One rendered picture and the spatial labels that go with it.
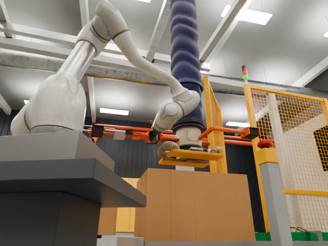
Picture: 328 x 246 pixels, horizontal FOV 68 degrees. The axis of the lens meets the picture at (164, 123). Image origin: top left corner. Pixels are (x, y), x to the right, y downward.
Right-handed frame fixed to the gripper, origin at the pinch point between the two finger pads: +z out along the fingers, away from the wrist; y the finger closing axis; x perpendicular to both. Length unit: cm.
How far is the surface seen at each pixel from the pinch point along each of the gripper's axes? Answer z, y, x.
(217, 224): -19, 52, 32
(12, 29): 150, -192, -156
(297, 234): -24, 56, 79
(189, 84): -10.7, -38.8, 24.1
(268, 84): 393, -392, 489
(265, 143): -52, 17, 44
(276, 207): -52, 46, 44
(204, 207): -18, 44, 26
